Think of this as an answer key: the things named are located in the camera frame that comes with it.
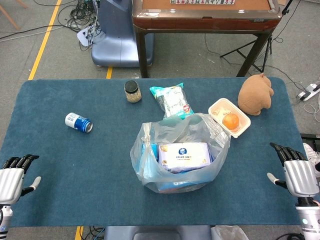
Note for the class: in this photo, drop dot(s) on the white power strip with plugs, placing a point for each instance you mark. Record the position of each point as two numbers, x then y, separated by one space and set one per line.
83 37

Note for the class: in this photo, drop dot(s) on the glass jar black lid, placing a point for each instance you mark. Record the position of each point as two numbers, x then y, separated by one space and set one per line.
132 93

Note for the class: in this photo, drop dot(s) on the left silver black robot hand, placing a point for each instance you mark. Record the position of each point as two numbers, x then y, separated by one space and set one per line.
10 180

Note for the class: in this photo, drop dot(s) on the teal snack packet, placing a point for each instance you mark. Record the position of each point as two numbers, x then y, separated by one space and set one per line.
172 100

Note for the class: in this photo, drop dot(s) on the grey robot body base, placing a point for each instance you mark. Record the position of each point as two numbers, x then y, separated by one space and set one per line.
155 232

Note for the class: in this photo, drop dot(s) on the white black power strip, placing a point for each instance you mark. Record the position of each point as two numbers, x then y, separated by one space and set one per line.
308 91

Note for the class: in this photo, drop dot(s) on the blue white drink can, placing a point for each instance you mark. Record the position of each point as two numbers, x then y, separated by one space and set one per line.
77 122

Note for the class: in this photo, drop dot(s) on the beige takeout tray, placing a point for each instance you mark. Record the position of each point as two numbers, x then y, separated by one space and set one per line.
243 123

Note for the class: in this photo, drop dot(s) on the white sneaker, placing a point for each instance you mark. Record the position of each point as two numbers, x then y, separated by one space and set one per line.
314 154

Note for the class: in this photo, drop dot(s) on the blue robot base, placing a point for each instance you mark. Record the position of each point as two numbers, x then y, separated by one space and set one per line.
117 32

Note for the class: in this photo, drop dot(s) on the brown mahjong table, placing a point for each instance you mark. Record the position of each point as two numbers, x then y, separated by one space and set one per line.
200 22

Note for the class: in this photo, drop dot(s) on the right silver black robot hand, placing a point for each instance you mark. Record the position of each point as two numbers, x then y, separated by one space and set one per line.
300 177

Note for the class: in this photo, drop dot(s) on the brown plush toy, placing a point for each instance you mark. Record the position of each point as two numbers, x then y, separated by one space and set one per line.
255 96

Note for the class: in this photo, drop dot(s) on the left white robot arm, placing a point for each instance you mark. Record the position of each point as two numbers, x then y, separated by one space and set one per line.
5 217

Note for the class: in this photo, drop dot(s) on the black flat base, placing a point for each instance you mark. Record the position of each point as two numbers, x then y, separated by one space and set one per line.
311 138

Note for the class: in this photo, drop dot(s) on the transparent plastic bag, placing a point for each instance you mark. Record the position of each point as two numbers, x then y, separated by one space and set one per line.
147 175

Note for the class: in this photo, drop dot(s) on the white tissue pack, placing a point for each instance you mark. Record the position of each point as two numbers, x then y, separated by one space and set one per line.
185 156

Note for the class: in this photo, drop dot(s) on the black tripod stand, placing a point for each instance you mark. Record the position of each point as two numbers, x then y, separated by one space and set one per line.
265 60

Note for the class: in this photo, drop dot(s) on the orange fruit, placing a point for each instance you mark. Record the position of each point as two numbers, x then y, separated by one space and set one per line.
230 121

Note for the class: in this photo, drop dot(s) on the row of mahjong tiles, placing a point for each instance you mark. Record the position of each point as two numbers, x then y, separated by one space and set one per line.
200 2

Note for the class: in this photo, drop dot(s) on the blue printed package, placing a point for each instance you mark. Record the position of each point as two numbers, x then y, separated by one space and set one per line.
180 184

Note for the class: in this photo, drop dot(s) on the wooden chair leg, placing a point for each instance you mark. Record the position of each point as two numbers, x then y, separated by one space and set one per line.
11 17

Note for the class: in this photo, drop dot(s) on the blue table mat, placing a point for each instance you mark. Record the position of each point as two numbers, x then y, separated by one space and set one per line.
75 175

